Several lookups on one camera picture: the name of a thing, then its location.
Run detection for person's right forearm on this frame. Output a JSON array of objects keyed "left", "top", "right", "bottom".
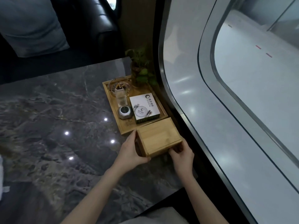
[{"left": 176, "top": 170, "right": 232, "bottom": 224}]

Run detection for green plant in glass vase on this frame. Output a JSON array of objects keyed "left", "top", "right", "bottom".
[{"left": 125, "top": 47, "right": 157, "bottom": 88}]

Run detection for clear acrylic holder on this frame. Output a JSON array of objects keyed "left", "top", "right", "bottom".
[{"left": 114, "top": 88, "right": 128, "bottom": 107}]

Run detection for person's right hand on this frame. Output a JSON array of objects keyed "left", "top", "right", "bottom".
[{"left": 168, "top": 139, "right": 195, "bottom": 177}]

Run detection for person's left hand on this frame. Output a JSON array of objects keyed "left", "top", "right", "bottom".
[{"left": 114, "top": 130, "right": 151, "bottom": 171}]

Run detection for round glass ashtray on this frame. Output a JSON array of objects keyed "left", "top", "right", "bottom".
[{"left": 108, "top": 77, "right": 134, "bottom": 96}]

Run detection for white printed cardboard box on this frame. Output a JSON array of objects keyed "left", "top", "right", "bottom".
[{"left": 129, "top": 92, "right": 162, "bottom": 125}]

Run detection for dark curved window frame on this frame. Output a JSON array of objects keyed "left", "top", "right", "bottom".
[{"left": 197, "top": 0, "right": 299, "bottom": 171}]

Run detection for bamboo wooden tray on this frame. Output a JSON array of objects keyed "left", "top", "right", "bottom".
[{"left": 102, "top": 75, "right": 172, "bottom": 136}]

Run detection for bamboo wooden box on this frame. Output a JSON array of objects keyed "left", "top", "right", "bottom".
[{"left": 135, "top": 117, "right": 183, "bottom": 161}]

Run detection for black leather sofa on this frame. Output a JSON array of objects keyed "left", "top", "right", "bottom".
[{"left": 0, "top": 0, "right": 122, "bottom": 85}]

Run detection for grey cushion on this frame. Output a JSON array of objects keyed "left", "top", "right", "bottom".
[{"left": 0, "top": 0, "right": 71, "bottom": 59}]

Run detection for person's left forearm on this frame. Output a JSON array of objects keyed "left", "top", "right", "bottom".
[{"left": 60, "top": 161, "right": 127, "bottom": 224}]

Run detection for pile of cigarette butts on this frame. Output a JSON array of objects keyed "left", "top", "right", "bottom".
[{"left": 112, "top": 82, "right": 126, "bottom": 92}]

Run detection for person's grey trousers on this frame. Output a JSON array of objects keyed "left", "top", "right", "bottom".
[{"left": 120, "top": 206, "right": 190, "bottom": 224}]

